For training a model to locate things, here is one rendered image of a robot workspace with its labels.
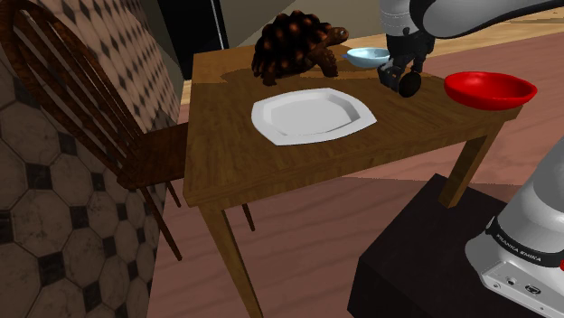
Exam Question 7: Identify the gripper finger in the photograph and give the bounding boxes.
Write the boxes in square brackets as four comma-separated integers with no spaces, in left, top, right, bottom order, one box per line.
[378,59,403,91]
[409,51,427,75]

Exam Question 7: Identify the black round object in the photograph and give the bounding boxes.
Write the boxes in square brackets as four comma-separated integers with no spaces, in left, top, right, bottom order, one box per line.
[398,70,423,98]

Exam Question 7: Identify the light blue bowl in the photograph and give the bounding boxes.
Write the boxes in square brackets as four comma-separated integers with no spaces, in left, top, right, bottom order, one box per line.
[343,46,391,70]

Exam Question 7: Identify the red bowl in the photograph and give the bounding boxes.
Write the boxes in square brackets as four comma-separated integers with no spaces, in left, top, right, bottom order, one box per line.
[443,70,539,111]

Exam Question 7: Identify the white plate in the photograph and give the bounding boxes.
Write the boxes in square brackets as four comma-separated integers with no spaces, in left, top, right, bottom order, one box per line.
[250,87,378,147]

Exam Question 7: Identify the brown tortoise figure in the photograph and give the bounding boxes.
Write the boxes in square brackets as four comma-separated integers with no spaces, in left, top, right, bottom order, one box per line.
[250,9,350,87]

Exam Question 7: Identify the wooden table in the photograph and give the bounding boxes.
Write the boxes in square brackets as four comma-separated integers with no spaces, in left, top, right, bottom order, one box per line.
[183,43,523,318]

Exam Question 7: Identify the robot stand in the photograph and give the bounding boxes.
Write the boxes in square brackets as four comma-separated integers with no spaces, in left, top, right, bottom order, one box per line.
[346,173,548,318]

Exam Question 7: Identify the dark wooden chair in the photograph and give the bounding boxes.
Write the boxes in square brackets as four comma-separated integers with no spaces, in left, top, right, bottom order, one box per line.
[0,0,257,262]

